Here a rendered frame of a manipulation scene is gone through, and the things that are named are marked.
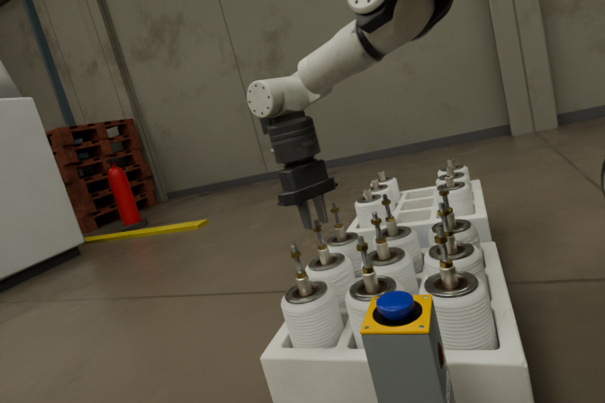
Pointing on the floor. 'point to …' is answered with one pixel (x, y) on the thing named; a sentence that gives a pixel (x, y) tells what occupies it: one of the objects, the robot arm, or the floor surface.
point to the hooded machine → (31, 194)
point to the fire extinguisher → (124, 198)
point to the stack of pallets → (94, 147)
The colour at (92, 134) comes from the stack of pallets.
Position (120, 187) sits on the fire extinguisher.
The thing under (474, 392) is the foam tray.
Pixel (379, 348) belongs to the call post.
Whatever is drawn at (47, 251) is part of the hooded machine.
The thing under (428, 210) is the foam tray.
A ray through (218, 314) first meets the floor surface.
